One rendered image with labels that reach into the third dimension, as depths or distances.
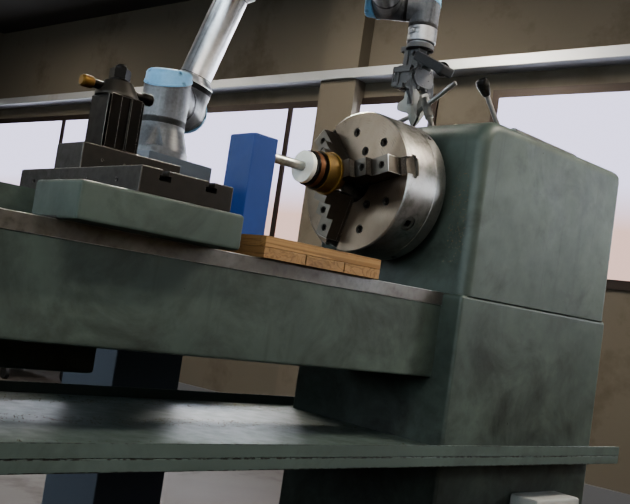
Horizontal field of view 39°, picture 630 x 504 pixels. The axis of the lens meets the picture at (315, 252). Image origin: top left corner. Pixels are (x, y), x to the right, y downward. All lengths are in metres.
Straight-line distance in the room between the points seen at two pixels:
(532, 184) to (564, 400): 0.55
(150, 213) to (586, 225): 1.26
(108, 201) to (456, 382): 0.91
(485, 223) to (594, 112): 3.11
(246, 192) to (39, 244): 0.50
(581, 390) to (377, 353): 0.71
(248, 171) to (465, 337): 0.59
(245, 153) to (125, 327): 0.48
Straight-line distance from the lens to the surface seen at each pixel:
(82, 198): 1.32
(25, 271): 1.35
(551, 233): 2.17
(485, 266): 1.97
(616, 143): 4.94
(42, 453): 1.26
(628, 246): 4.80
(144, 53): 7.75
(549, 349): 2.20
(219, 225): 1.45
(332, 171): 1.87
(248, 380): 6.21
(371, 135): 1.96
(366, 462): 1.64
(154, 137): 2.21
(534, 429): 2.20
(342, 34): 6.06
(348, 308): 1.74
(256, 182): 1.73
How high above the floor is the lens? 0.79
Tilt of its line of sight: 4 degrees up
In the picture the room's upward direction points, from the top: 8 degrees clockwise
